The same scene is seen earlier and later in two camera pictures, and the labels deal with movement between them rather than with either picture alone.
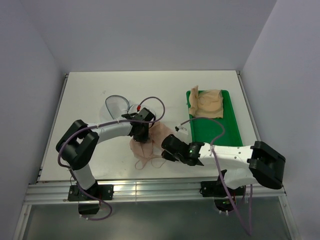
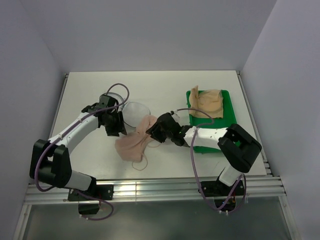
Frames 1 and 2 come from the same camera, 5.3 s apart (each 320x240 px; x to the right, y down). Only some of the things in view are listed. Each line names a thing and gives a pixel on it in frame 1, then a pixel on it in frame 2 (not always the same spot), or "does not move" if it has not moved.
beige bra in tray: (208, 103) does not move
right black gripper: (166, 154) -> (155, 129)
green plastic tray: (222, 131) does not move
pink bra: (151, 150) -> (130, 146)
